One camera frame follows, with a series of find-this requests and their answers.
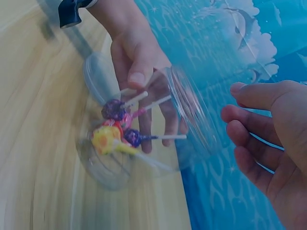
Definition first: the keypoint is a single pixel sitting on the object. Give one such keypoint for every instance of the person's left hand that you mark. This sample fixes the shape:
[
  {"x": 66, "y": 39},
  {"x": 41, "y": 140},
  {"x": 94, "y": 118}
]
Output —
[{"x": 134, "y": 52}]

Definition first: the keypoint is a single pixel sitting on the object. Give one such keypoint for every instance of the purple lollipop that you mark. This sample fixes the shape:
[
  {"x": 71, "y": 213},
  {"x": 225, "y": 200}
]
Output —
[
  {"x": 111, "y": 109},
  {"x": 132, "y": 137}
]

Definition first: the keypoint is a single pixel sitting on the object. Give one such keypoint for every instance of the person's left forearm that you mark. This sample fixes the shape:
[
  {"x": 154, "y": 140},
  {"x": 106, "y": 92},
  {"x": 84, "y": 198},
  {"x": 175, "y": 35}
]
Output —
[{"x": 120, "y": 16}]

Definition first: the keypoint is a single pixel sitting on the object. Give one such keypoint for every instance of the person's right hand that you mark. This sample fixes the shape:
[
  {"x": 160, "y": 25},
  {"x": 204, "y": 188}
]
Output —
[{"x": 287, "y": 143}]

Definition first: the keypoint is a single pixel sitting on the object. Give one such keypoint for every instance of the pink lollipop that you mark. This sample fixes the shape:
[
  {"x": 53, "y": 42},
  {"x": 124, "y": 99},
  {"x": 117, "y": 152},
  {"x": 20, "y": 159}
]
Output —
[{"x": 126, "y": 119}]

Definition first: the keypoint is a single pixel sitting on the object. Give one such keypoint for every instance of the person's right thumb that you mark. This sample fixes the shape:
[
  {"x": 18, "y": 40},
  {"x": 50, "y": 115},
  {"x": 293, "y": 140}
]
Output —
[{"x": 254, "y": 95}]

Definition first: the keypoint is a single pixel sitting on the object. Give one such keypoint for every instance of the yellow lollipop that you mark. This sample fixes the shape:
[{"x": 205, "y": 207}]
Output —
[{"x": 103, "y": 140}]

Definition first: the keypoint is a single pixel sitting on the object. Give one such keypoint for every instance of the person's left thumb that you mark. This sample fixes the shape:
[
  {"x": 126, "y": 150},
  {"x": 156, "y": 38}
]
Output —
[{"x": 140, "y": 67}]

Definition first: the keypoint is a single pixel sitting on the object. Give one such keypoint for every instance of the clear plastic jar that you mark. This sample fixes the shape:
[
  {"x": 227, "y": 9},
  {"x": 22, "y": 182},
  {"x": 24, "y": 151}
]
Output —
[{"x": 187, "y": 107}]

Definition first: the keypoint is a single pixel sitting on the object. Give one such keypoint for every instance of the clear plastic lid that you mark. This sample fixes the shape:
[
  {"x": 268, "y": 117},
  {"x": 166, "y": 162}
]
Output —
[{"x": 96, "y": 74}]

